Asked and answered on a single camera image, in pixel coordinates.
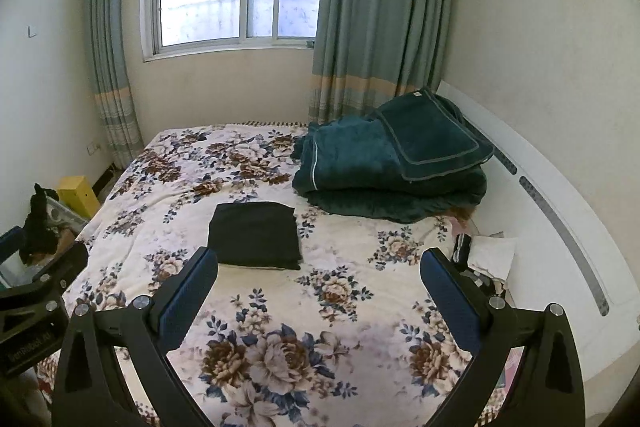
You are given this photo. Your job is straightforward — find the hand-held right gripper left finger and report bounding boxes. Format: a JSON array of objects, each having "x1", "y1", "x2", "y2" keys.
[{"x1": 52, "y1": 247, "x2": 221, "y2": 427}]

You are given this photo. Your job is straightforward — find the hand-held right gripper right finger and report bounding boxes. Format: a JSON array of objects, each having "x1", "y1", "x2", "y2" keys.
[{"x1": 419, "y1": 248, "x2": 586, "y2": 427}]

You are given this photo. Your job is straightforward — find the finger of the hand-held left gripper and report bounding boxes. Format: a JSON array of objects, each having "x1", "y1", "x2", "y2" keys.
[{"x1": 0, "y1": 241, "x2": 90, "y2": 315}]

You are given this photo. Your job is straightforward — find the dark garment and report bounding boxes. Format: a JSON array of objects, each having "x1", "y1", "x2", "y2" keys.
[{"x1": 206, "y1": 202, "x2": 303, "y2": 271}]

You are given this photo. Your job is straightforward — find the small black pouch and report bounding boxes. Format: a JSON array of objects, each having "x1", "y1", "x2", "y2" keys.
[{"x1": 452, "y1": 234, "x2": 473, "y2": 265}]

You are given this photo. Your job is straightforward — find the black bundle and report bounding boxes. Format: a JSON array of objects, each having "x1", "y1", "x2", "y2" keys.
[{"x1": 20, "y1": 183, "x2": 63, "y2": 265}]

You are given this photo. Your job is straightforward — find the white crumpled cloth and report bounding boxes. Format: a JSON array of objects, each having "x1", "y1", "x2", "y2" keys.
[{"x1": 467, "y1": 234, "x2": 517, "y2": 283}]

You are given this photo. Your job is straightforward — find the clear plastic storage box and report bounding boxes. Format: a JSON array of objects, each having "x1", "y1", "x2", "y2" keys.
[{"x1": 0, "y1": 199, "x2": 91, "y2": 290}]

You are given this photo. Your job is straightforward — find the yellow box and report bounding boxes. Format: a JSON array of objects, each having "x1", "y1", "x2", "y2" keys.
[{"x1": 56, "y1": 175, "x2": 101, "y2": 220}]

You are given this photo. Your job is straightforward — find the pink item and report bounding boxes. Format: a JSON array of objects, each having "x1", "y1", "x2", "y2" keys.
[{"x1": 495, "y1": 347, "x2": 527, "y2": 390}]

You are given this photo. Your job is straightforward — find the floral blanket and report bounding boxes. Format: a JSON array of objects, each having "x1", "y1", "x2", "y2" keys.
[{"x1": 35, "y1": 122, "x2": 511, "y2": 427}]

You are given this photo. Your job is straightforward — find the dark green piped pillow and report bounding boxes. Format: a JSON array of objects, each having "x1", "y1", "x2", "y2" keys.
[{"x1": 375, "y1": 87, "x2": 496, "y2": 182}]

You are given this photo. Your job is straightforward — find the white headboard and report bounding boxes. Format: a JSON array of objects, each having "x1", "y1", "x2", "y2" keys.
[{"x1": 435, "y1": 79, "x2": 638, "y2": 383}]

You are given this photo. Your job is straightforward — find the dark green quilt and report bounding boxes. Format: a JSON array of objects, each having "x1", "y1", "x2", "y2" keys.
[{"x1": 291, "y1": 104, "x2": 488, "y2": 224}]

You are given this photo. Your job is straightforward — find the narrow teal striped curtain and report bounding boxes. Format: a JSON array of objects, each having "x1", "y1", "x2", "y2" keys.
[{"x1": 87, "y1": 0, "x2": 146, "y2": 170}]

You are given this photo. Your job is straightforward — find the wide teal striped curtain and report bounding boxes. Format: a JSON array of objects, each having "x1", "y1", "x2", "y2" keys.
[{"x1": 306, "y1": 0, "x2": 456, "y2": 125}]

